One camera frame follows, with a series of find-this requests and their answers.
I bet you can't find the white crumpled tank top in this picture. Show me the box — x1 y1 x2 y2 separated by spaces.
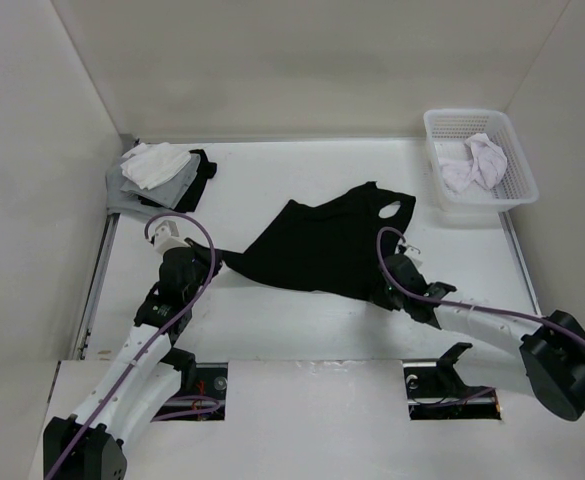
439 133 508 194

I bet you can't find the folded grey tank top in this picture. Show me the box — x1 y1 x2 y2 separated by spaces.
105 153 202 218

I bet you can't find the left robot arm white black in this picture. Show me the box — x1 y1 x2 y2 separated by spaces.
43 240 222 479

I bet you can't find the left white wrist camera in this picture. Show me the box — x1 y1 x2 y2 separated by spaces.
151 220 190 255

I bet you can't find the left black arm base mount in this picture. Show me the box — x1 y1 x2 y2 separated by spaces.
158 363 229 422

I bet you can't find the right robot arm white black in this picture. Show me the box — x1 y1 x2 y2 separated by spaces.
379 253 585 421

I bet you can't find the white plastic basket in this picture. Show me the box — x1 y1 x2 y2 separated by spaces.
423 109 539 214

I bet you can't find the folded white tank top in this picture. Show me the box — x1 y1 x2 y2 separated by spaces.
121 142 191 190

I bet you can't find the black tank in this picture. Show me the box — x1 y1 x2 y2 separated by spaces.
137 149 218 213
191 180 417 304

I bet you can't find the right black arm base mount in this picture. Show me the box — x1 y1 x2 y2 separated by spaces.
403 342 501 421

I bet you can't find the left metal table rail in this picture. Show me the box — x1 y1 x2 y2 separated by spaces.
71 214 120 360

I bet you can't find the folded black tank top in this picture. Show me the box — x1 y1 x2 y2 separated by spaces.
137 149 218 213

